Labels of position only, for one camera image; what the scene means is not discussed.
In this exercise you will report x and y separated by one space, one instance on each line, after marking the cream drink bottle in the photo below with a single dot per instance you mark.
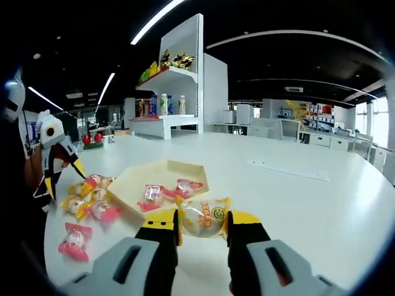
182 105

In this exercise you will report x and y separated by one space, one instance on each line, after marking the black-yellow snack packet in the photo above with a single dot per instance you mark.
183 61
165 58

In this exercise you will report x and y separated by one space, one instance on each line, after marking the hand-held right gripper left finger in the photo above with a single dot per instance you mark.
154 249

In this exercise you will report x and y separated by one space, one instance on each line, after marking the white chest-worn device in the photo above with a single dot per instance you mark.
14 98

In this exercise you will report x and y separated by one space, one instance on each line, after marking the red box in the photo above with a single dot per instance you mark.
327 108

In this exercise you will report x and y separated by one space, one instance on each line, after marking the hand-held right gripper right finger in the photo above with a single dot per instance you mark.
247 249

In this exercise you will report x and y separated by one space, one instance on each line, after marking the white green drink bottle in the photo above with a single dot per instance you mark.
163 104

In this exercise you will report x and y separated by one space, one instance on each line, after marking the person's left hand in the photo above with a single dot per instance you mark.
61 159

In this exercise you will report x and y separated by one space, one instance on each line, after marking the yellow marshmallow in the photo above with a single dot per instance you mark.
200 219

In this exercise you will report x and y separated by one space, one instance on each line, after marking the red ball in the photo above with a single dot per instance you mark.
98 137
87 139

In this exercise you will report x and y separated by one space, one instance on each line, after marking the yellow-green snack packet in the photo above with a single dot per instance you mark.
149 71

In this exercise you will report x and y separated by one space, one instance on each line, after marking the small white object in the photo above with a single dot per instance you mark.
111 140

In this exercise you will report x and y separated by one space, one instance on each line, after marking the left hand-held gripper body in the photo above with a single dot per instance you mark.
51 132

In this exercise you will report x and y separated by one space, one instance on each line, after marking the white table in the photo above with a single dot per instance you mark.
277 216

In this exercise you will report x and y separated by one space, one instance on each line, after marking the yellow display rack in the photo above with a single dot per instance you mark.
297 109

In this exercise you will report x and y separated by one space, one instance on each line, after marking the pile of marshmallows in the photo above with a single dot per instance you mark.
98 194

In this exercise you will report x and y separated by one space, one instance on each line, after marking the ceiling light strip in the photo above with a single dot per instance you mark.
44 98
106 89
154 21

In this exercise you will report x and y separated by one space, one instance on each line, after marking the pink marshmallow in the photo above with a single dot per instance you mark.
153 194
75 240
188 186

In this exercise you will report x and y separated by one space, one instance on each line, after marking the person's black shirt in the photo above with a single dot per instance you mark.
15 231

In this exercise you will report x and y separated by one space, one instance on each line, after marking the cream hexagonal bowl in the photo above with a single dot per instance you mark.
185 171

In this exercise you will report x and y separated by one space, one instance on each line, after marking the blue drink bottle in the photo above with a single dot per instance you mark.
153 106

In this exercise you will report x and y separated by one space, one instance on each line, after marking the small white appliance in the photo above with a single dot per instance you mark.
229 117

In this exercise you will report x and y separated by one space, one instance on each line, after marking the tall white appliance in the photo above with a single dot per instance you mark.
244 114

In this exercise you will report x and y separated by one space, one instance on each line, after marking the ceiling air vent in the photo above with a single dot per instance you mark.
293 89

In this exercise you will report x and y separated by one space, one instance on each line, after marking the white shelf unit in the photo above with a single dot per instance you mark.
214 92

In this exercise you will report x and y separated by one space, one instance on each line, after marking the green tray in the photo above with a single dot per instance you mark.
92 147

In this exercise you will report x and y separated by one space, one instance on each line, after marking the row of white cabinets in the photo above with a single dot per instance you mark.
324 140

